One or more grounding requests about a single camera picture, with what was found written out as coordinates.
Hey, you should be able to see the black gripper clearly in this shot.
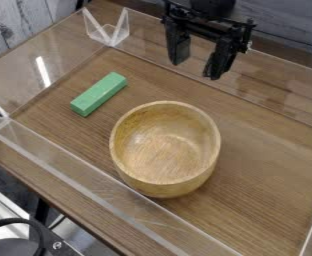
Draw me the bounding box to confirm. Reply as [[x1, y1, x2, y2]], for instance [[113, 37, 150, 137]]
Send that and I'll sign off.
[[162, 0, 256, 80]]

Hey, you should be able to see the green rectangular block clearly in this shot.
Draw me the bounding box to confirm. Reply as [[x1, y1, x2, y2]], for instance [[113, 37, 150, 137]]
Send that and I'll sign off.
[[70, 72, 128, 117]]

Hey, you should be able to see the light wooden bowl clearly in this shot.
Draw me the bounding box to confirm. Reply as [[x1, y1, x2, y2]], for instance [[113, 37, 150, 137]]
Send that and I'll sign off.
[[109, 101, 221, 198]]

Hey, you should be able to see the clear acrylic tray enclosure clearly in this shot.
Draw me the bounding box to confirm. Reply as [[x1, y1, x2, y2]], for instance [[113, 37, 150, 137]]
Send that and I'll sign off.
[[0, 2, 312, 256]]

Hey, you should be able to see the black metal table bracket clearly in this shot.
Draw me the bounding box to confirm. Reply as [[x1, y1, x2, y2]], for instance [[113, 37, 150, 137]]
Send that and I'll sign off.
[[35, 221, 83, 256]]

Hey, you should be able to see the black cable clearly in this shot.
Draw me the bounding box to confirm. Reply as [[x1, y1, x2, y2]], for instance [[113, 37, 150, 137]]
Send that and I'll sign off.
[[0, 217, 47, 256]]

